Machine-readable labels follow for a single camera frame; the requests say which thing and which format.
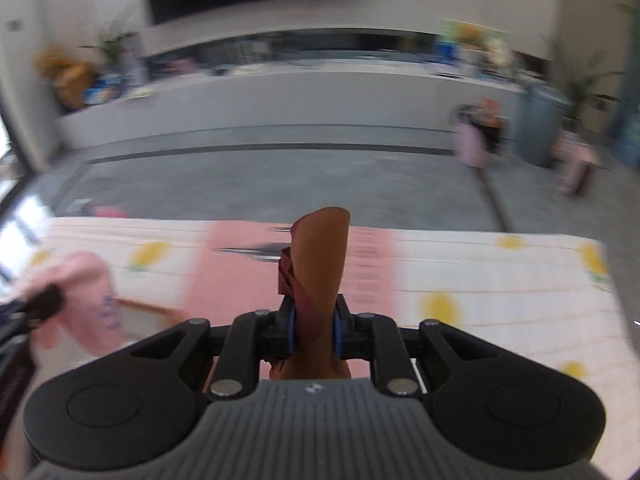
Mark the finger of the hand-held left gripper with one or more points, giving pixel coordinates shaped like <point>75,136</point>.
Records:
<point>47,302</point>

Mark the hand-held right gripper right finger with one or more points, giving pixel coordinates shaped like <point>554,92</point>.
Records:
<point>337,332</point>

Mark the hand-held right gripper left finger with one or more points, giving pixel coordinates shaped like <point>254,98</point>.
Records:
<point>291,332</point>

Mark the pink soft cloth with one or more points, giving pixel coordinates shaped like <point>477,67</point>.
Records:
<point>85,290</point>

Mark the brown leather hair bow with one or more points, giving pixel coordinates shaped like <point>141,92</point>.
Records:
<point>320,260</point>

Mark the pink printed mat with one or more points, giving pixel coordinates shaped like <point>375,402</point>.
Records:
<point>370,270</point>

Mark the white checked lemon print blanket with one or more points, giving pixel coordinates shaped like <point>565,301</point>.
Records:
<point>500,285</point>

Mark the blue and white packet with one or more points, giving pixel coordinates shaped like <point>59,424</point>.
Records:
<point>102,87</point>

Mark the yellow plush toy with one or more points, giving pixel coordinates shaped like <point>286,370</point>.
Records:
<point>67,80</point>

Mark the pink bag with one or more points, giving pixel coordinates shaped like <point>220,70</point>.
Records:
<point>470,145</point>

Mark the long white bench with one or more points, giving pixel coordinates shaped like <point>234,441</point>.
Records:
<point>300,100</point>

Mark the black bin with items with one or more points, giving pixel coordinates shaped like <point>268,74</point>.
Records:
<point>487,130</point>

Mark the slender potted plant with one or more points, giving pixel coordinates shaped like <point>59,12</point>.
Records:
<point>112,50</point>

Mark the blue-grey round bin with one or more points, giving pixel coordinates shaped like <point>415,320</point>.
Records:
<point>540,125</point>

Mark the pink stool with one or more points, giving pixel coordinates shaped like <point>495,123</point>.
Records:
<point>577,165</point>

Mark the colourful boxes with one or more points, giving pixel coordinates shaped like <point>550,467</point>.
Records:
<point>472,47</point>

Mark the potted green plant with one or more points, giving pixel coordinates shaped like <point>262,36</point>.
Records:
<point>582,85</point>

